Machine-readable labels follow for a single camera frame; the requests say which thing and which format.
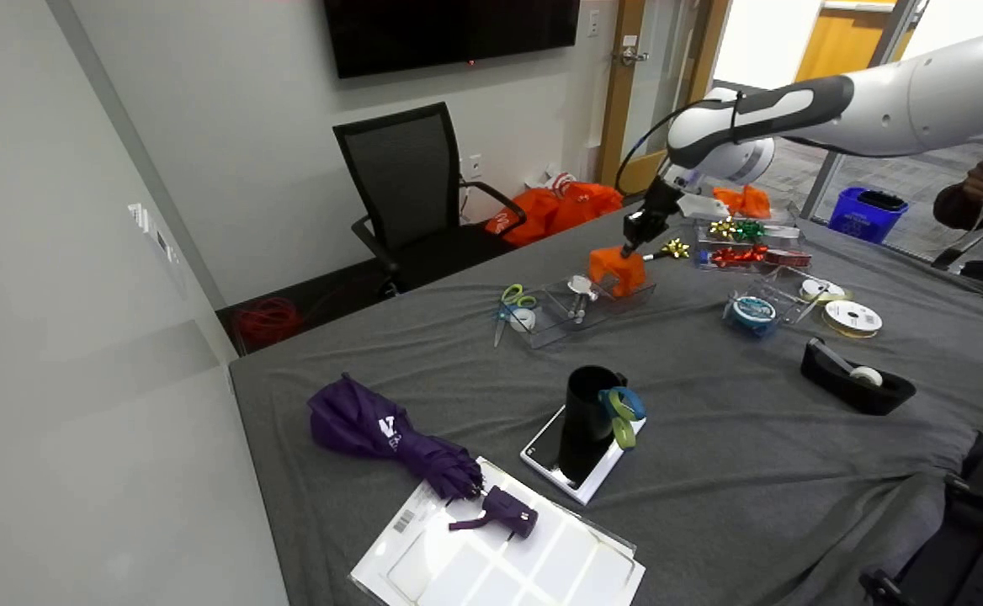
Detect orange plastic bag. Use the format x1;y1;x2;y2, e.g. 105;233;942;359
482;180;628;253

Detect white flat box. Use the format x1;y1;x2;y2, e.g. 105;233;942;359
519;402;649;508

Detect black wall television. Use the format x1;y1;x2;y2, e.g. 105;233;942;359
319;0;582;86

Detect blue plastic bin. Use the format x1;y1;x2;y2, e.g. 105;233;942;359
825;186;912;246

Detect wooden door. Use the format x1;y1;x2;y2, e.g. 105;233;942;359
596;0;733;196

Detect blue ribbon spool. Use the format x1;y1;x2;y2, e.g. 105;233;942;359
723;291;785;340

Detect green and blue scissors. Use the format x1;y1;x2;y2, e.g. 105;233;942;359
596;384;649;456

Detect black mesh office chair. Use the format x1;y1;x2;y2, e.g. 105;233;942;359
331;99;527;298

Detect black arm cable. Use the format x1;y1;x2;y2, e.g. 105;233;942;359
611;91;745;204

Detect clear plastic container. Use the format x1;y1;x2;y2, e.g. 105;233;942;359
498;267;659;351

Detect white spool loose gold ribbon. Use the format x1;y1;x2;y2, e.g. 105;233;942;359
798;273;850;307

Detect black tape dispenser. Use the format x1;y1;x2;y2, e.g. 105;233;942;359
798;336;920;421

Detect purple folded umbrella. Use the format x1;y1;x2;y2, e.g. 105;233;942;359
307;373;540;541

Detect empty clear plastic box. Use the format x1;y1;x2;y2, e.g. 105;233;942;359
757;267;827;313

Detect clear box holding blue spool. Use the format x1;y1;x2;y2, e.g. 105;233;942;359
715;285;786;344

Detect red gift bow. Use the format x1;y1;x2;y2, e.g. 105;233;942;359
708;242;812;273

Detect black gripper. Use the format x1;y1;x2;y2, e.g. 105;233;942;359
618;165;693;264

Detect white paper sheet with grid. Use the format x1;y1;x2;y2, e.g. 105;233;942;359
346;453;649;606

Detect clear plastic organizer tray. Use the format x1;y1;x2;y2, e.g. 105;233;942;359
668;196;819;278

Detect black cup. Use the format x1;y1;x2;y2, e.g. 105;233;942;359
554;365;628;489

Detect grey table cloth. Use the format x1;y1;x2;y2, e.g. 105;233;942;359
224;199;983;606

